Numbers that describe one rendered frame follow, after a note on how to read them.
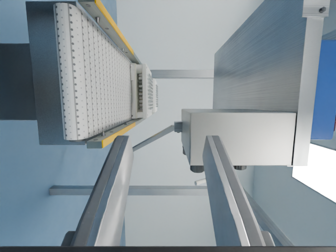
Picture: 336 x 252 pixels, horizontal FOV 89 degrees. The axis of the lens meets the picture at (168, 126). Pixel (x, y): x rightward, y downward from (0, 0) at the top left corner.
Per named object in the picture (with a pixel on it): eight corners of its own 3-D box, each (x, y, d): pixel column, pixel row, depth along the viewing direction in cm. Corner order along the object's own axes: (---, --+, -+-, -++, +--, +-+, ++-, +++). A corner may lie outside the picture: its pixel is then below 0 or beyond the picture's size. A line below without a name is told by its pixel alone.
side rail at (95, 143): (86, 148, 35) (102, 148, 35) (86, 140, 35) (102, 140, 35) (151, 113, 166) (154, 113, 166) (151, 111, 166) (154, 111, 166)
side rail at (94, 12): (77, 2, 31) (95, 2, 31) (76, -8, 31) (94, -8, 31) (151, 84, 162) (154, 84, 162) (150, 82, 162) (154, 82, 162)
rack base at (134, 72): (139, 72, 100) (143, 72, 100) (140, 114, 103) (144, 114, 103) (130, 63, 75) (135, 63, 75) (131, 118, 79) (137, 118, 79)
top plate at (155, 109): (152, 112, 126) (155, 112, 126) (152, 78, 123) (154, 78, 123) (155, 111, 151) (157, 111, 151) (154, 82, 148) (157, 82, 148)
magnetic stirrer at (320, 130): (297, 147, 36) (341, 147, 36) (308, 38, 33) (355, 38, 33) (251, 131, 56) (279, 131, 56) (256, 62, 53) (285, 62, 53)
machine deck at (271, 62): (287, 166, 33) (307, 166, 33) (308, -54, 28) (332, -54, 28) (210, 125, 95) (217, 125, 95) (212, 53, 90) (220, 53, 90)
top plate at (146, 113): (148, 72, 100) (151, 72, 100) (148, 114, 103) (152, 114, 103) (141, 62, 75) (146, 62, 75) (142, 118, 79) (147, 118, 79)
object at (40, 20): (39, 145, 37) (85, 145, 37) (24, 0, 33) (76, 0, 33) (139, 112, 166) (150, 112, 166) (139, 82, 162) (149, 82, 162)
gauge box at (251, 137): (189, 166, 33) (292, 166, 33) (190, 112, 32) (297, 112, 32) (181, 141, 55) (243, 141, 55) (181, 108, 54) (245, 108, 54)
